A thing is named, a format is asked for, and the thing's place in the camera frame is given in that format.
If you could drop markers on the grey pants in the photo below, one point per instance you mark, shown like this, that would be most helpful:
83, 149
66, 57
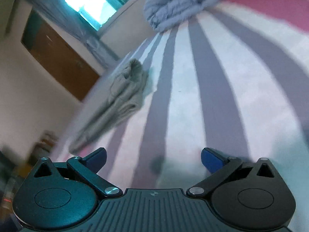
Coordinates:
120, 94

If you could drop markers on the grey curtain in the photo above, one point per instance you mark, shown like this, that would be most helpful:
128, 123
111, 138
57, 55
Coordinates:
72, 24

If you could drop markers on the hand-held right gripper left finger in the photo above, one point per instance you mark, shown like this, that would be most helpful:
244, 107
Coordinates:
96, 160

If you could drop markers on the window with green blinds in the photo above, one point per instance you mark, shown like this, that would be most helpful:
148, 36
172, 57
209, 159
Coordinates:
82, 0

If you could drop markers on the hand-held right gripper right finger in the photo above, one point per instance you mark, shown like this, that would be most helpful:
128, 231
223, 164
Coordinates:
212, 160

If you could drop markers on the brown wooden door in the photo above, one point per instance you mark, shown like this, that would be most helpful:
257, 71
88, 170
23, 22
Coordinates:
60, 60

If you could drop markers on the striped bed sheet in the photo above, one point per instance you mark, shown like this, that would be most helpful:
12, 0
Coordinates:
241, 77

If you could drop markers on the folded blue-grey duvet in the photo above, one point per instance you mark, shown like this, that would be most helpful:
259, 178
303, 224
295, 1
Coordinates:
173, 7

